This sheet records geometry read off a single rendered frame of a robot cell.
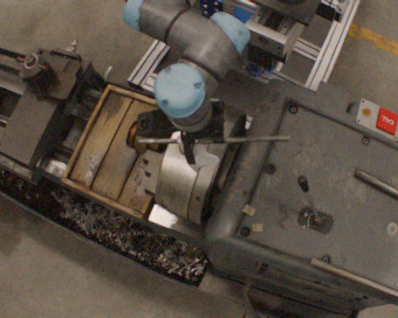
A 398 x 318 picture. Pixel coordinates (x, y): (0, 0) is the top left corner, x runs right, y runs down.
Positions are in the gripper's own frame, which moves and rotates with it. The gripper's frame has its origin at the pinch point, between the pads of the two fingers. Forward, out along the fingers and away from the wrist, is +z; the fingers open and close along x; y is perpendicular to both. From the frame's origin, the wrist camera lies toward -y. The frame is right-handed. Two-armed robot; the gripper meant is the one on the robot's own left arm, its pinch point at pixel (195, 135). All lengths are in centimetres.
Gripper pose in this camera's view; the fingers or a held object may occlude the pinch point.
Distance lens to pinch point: 112.0
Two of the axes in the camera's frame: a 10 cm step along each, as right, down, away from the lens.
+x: 0.2, -9.9, 1.7
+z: 1.3, 1.7, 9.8
